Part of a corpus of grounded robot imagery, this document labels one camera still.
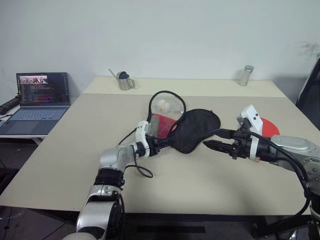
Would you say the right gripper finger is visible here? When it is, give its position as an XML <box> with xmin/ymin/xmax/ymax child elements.
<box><xmin>209</xmin><ymin>128</ymin><xmax>237</xmax><ymax>140</ymax></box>
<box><xmin>202</xmin><ymin>140</ymin><xmax>235</xmax><ymax>154</ymax></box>

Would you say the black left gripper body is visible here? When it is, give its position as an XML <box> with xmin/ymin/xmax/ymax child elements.
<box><xmin>146</xmin><ymin>136</ymin><xmax>164</xmax><ymax>158</ymax></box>

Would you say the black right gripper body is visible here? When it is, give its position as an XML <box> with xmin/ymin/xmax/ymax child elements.
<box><xmin>228</xmin><ymin>129</ymin><xmax>252</xmax><ymax>161</ymax></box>

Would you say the red and black paddle case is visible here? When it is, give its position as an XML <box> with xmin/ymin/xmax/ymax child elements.
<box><xmin>145</xmin><ymin>90</ymin><xmax>222</xmax><ymax>155</ymax></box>

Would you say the steel cylinder shaker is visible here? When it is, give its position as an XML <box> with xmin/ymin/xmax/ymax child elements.
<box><xmin>238</xmin><ymin>64</ymin><xmax>255</xmax><ymax>87</ymax></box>

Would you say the steel pitcher with spout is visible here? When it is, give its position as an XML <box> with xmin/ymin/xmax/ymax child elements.
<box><xmin>108</xmin><ymin>68</ymin><xmax>137</xmax><ymax>91</ymax></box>

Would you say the black chair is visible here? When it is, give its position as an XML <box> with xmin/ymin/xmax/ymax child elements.
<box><xmin>296</xmin><ymin>56</ymin><xmax>320</xmax><ymax>126</ymax></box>

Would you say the grey rounded shape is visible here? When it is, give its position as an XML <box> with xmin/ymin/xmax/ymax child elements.
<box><xmin>62</xmin><ymin>231</ymin><xmax>101</xmax><ymax>240</ymax></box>

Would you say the open grey laptop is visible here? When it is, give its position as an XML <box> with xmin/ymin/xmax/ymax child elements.
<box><xmin>0</xmin><ymin>72</ymin><xmax>72</xmax><ymax>136</ymax></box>

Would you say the long black device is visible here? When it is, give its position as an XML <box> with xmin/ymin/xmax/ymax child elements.
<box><xmin>0</xmin><ymin>96</ymin><xmax>20</xmax><ymax>116</ymax></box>

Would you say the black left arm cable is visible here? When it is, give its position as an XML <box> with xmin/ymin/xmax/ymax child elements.
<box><xmin>117</xmin><ymin>127</ymin><xmax>154</xmax><ymax>179</ymax></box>

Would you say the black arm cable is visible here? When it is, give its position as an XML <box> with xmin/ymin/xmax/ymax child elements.
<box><xmin>117</xmin><ymin>127</ymin><xmax>154</xmax><ymax>179</ymax></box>
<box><xmin>239</xmin><ymin>129</ymin><xmax>312</xmax><ymax>221</ymax></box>

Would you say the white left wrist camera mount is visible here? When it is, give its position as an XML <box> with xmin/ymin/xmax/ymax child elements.
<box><xmin>134</xmin><ymin>120</ymin><xmax>151</xmax><ymax>154</ymax></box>

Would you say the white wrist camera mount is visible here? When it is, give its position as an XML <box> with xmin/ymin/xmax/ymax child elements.
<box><xmin>134</xmin><ymin>120</ymin><xmax>151</xmax><ymax>154</ymax></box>
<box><xmin>234</xmin><ymin>104</ymin><xmax>264</xmax><ymax>163</ymax></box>

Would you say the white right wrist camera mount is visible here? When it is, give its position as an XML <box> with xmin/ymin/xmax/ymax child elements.
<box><xmin>234</xmin><ymin>104</ymin><xmax>264</xmax><ymax>163</ymax></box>

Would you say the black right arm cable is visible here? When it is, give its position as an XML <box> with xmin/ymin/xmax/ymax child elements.
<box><xmin>239</xmin><ymin>129</ymin><xmax>312</xmax><ymax>221</ymax></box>

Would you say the black table frame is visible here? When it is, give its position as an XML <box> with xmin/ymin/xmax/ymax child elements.
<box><xmin>32</xmin><ymin>207</ymin><xmax>311</xmax><ymax>238</ymax></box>

